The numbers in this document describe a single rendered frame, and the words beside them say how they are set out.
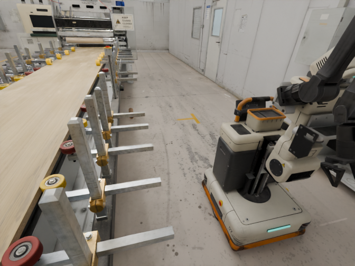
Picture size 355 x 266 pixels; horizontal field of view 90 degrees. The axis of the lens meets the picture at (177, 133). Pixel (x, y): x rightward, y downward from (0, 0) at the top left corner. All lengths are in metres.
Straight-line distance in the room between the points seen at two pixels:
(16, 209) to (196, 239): 1.21
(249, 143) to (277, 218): 0.59
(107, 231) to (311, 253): 1.52
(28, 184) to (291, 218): 1.55
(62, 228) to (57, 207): 0.07
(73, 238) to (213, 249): 1.23
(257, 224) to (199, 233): 0.46
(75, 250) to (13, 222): 0.27
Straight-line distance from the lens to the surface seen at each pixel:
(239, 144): 1.26
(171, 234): 0.68
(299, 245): 1.89
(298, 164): 1.19
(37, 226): 0.88
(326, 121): 1.10
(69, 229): 0.51
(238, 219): 1.45
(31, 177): 0.92
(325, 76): 0.82
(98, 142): 0.94
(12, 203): 0.84
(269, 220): 1.53
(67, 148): 1.00
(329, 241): 2.05
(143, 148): 1.01
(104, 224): 0.90
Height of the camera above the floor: 1.43
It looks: 31 degrees down
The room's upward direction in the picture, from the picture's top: 2 degrees clockwise
